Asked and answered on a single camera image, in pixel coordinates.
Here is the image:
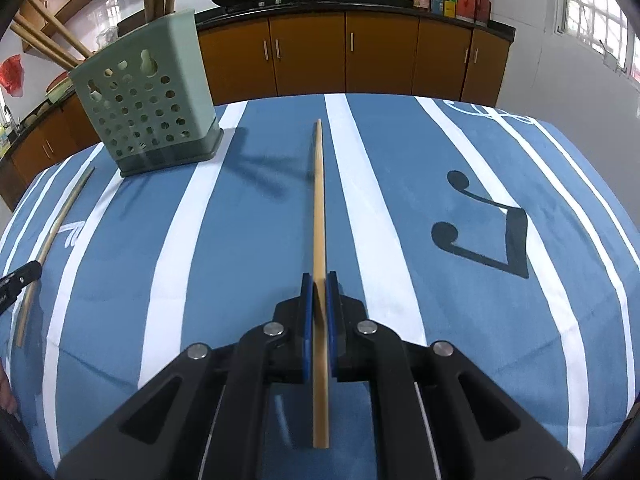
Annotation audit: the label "wooden lower kitchen cabinets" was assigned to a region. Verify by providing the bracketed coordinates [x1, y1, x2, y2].
[0, 2, 516, 211]

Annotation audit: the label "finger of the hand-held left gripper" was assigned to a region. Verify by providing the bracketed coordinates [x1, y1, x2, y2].
[0, 260, 44, 311]

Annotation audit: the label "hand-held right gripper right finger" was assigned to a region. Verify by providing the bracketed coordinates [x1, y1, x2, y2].
[325, 271, 583, 480]

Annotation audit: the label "person's left hand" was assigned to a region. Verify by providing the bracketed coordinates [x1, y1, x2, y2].
[0, 360, 19, 413]

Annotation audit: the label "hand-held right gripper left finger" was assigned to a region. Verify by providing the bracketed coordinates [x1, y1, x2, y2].
[55, 272, 315, 480]

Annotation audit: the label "barred window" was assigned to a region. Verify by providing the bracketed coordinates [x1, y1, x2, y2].
[552, 0, 640, 83]

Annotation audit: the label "blue striped tablecloth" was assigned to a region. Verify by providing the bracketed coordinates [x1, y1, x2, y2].
[0, 92, 640, 480]

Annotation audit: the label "green perforated utensil holder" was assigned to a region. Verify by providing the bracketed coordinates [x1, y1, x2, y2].
[67, 8, 225, 178]

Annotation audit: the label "red plastic bag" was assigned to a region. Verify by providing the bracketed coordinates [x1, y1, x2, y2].
[0, 55, 25, 97]

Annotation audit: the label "black kitchen countertop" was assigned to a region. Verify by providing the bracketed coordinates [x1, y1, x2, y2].
[0, 0, 516, 161]

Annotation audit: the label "green basin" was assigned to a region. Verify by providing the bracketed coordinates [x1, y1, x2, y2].
[46, 71, 76, 103]

